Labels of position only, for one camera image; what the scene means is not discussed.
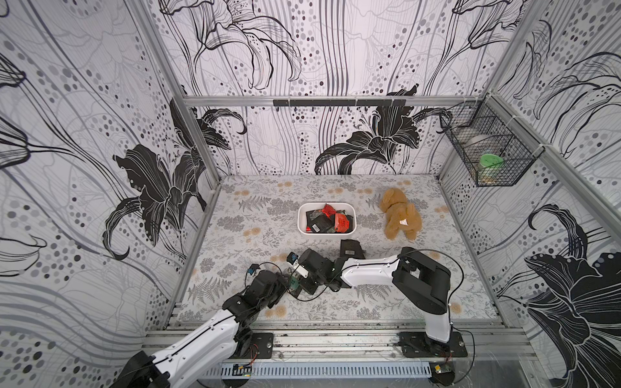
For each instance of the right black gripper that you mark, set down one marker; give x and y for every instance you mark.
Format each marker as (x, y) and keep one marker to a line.
(313, 271)

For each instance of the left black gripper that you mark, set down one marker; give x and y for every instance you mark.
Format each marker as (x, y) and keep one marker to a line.
(283, 287)

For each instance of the black barcode tea bag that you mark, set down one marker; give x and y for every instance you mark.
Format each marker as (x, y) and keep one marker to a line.
(351, 248)
(318, 223)

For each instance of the red black tea bag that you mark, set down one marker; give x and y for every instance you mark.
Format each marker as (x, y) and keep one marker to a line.
(341, 223)

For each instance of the red square tea bag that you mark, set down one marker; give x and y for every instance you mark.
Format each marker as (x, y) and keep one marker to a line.
(328, 211)

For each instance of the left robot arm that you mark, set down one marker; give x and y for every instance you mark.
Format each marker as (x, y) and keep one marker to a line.
(226, 334)

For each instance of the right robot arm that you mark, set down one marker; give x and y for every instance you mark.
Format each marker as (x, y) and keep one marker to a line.
(422, 280)

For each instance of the white plastic storage box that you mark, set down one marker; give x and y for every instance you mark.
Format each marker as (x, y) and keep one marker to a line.
(340, 207)

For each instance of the brown plush teddy dog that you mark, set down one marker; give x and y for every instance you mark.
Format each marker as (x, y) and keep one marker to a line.
(401, 215)

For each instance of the green lidded cup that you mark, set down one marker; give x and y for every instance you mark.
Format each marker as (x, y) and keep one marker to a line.
(489, 168)

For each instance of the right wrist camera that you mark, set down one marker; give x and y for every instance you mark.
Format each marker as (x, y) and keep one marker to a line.
(292, 258)

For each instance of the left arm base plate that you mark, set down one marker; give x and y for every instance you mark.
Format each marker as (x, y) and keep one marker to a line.
(258, 346)

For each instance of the white slotted cable duct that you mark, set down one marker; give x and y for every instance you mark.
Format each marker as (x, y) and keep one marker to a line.
(321, 370)

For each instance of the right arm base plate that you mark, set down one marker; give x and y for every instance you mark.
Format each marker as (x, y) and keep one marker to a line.
(416, 344)

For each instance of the black wire basket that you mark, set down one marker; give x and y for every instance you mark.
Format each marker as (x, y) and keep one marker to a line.
(475, 129)

